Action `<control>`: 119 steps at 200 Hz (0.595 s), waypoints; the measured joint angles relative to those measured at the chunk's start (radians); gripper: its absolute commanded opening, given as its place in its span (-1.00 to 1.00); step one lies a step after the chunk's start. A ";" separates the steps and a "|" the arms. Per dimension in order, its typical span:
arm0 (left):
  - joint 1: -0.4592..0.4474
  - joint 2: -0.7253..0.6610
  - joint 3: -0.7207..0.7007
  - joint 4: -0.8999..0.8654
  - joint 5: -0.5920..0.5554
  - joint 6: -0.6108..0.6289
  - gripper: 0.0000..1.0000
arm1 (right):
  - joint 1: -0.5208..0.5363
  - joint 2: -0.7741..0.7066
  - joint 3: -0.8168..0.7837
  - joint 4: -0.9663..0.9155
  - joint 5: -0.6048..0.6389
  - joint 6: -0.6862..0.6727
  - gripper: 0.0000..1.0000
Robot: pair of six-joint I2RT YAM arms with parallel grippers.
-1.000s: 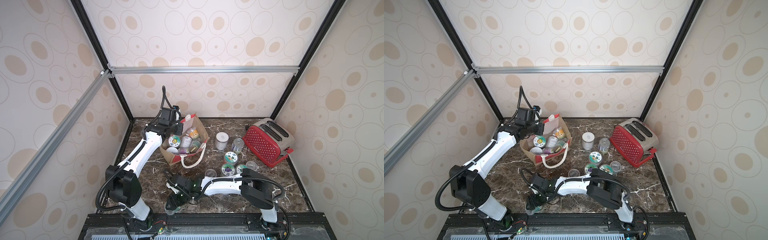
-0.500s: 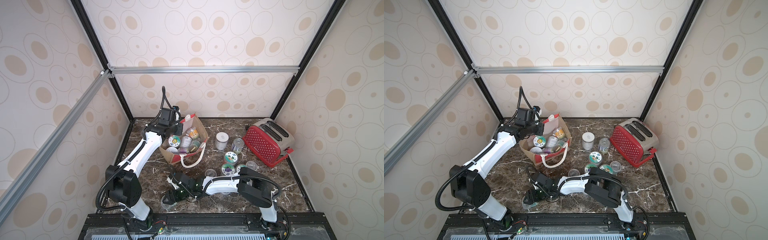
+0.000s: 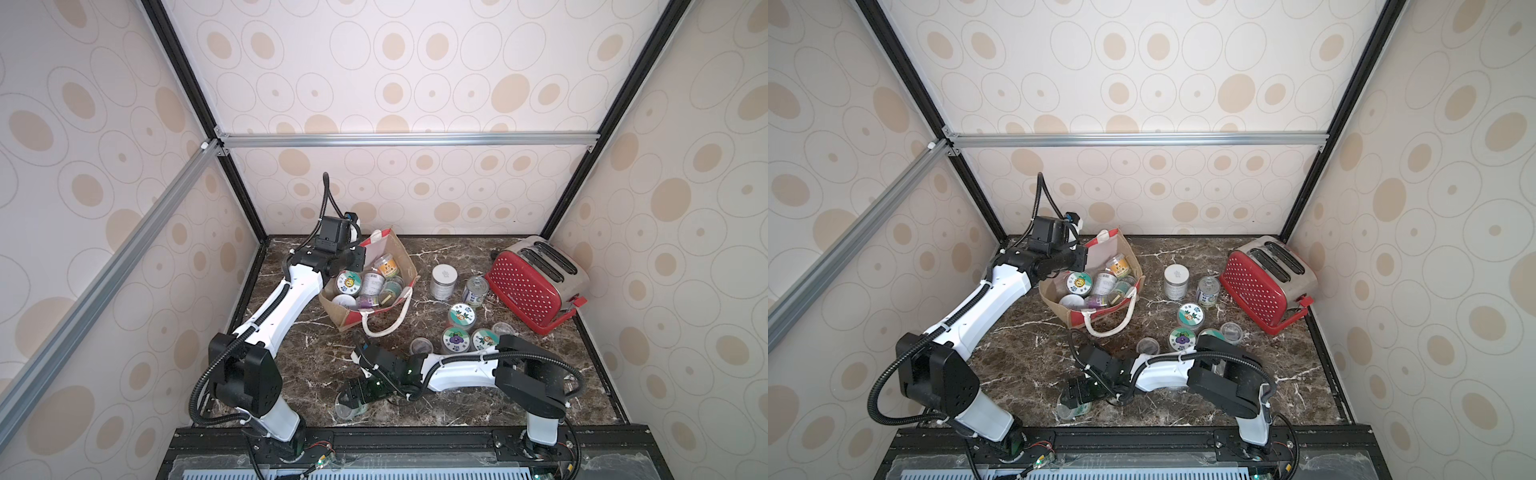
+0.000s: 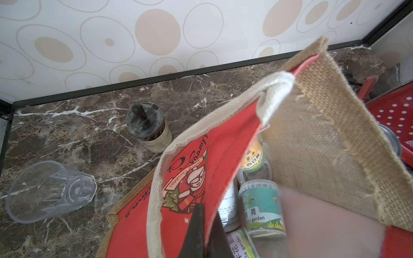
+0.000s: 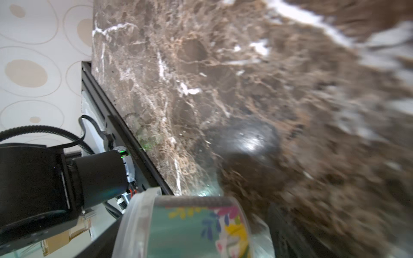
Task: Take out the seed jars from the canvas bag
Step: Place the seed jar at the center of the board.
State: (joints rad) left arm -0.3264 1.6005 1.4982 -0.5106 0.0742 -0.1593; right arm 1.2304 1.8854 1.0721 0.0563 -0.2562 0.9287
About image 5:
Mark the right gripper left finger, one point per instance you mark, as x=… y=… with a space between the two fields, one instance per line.
x=103 y=246

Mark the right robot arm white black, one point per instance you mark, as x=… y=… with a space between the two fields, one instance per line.
x=49 y=176

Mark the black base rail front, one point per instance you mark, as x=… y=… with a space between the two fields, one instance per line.
x=146 y=174

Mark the green floral label jar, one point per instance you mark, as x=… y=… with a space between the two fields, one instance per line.
x=165 y=226

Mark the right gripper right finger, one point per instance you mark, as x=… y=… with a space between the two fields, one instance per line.
x=290 y=239

